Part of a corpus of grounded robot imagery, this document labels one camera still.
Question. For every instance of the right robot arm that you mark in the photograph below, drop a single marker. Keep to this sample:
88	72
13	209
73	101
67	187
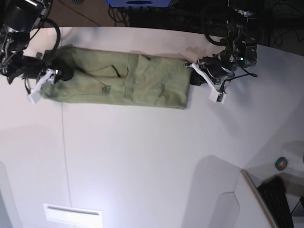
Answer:
17	19

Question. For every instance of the white label plate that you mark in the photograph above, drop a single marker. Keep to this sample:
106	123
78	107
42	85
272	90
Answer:
73	216

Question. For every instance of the green t-shirt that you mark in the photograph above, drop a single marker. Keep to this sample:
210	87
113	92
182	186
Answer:
115	78

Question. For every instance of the blue box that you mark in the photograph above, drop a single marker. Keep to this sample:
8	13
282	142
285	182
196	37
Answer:
141	3

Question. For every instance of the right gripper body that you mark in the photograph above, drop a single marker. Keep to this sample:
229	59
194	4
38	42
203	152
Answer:
29	67

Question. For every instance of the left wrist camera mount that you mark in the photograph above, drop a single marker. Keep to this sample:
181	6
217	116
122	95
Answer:
218	89

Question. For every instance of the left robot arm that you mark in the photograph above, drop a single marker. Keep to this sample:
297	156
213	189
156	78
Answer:
239	22

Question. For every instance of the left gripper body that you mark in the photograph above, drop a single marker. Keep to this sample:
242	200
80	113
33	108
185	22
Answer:
216	69

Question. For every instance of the black keyboard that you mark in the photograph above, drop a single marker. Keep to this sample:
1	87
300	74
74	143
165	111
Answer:
273	194

